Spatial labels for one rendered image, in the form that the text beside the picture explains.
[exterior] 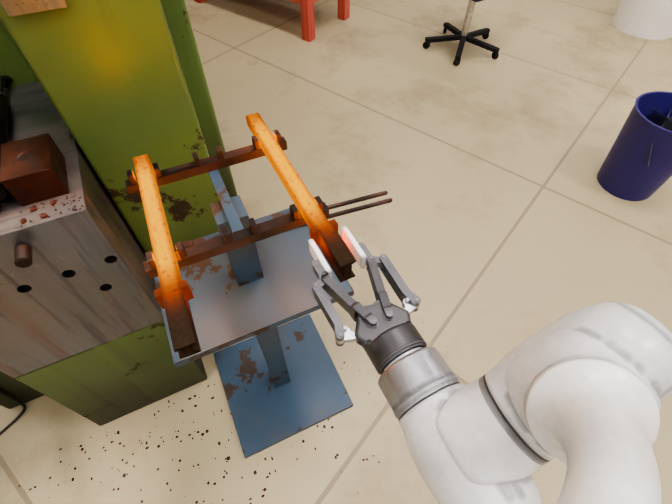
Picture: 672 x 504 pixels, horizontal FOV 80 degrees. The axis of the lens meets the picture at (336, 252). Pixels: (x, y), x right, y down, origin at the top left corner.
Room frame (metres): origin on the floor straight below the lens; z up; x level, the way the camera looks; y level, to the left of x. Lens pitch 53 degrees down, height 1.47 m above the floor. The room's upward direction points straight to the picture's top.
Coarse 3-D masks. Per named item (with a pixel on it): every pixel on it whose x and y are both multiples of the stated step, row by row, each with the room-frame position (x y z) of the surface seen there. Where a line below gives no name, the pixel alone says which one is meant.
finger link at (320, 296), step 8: (320, 288) 0.31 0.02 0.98; (320, 296) 0.30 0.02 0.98; (320, 304) 0.29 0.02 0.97; (328, 304) 0.28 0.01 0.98; (328, 312) 0.27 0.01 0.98; (336, 312) 0.27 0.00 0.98; (328, 320) 0.27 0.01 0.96; (336, 320) 0.26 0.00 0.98; (336, 328) 0.25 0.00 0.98; (336, 336) 0.23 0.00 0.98; (344, 336) 0.23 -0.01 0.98; (336, 344) 0.23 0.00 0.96
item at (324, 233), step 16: (256, 128) 0.69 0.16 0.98; (272, 144) 0.64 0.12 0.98; (272, 160) 0.59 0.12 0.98; (288, 160) 0.59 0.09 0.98; (288, 176) 0.55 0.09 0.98; (288, 192) 0.53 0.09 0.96; (304, 192) 0.51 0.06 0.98; (304, 208) 0.47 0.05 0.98; (320, 224) 0.43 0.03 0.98; (336, 224) 0.43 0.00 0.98; (320, 240) 0.41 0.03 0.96; (336, 240) 0.39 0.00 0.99; (336, 256) 0.36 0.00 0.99; (352, 256) 0.36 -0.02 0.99; (336, 272) 0.36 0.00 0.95; (352, 272) 0.36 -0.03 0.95
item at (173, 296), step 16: (144, 160) 0.59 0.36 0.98; (144, 176) 0.55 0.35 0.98; (144, 192) 0.51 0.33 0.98; (144, 208) 0.47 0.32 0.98; (160, 208) 0.47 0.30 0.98; (160, 224) 0.43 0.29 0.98; (160, 240) 0.40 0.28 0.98; (160, 256) 0.37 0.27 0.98; (160, 272) 0.34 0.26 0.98; (176, 272) 0.34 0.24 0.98; (160, 288) 0.31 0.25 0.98; (176, 288) 0.31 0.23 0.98; (160, 304) 0.29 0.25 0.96; (176, 304) 0.28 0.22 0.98; (176, 320) 0.26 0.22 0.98; (192, 320) 0.27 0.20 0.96; (176, 336) 0.23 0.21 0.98; (192, 336) 0.23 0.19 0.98; (192, 352) 0.22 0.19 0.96
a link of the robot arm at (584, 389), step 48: (576, 336) 0.16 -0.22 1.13; (624, 336) 0.16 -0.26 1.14; (528, 384) 0.13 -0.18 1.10; (576, 384) 0.12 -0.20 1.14; (624, 384) 0.11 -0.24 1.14; (528, 432) 0.10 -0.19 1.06; (576, 432) 0.07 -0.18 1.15; (624, 432) 0.07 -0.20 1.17; (576, 480) 0.04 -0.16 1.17; (624, 480) 0.04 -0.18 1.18
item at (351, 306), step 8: (328, 280) 0.32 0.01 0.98; (328, 288) 0.31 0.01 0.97; (336, 288) 0.31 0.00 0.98; (336, 296) 0.30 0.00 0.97; (344, 296) 0.30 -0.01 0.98; (344, 304) 0.29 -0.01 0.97; (352, 304) 0.28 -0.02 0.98; (360, 304) 0.28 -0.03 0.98; (352, 312) 0.28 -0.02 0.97; (360, 312) 0.27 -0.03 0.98; (368, 312) 0.27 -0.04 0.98; (368, 320) 0.25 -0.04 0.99; (376, 320) 0.25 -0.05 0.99
